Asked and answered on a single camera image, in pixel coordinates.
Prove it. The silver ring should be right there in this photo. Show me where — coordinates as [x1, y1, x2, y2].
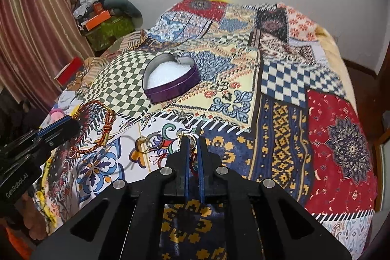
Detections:
[177, 131, 198, 151]

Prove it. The red box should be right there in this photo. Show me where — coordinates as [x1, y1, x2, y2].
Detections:
[54, 57, 84, 90]

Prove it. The brown striped cloth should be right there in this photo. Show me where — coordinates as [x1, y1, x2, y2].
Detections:
[65, 29, 147, 91]

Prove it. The red striped curtain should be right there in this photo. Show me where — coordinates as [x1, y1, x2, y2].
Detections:
[1, 0, 94, 112]

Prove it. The purple heart-shaped tin box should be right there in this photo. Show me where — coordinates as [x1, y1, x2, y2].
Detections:
[142, 53, 201, 104]

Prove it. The green covered side table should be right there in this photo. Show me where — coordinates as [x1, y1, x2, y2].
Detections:
[85, 16, 136, 52]

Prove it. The colourful patchwork bedspread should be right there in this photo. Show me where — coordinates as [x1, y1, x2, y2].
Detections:
[34, 0, 377, 259]

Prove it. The orange box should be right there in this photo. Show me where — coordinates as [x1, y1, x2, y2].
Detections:
[82, 10, 111, 31]

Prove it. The dark green plush cushion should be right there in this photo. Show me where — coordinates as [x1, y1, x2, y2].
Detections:
[103, 0, 142, 19]

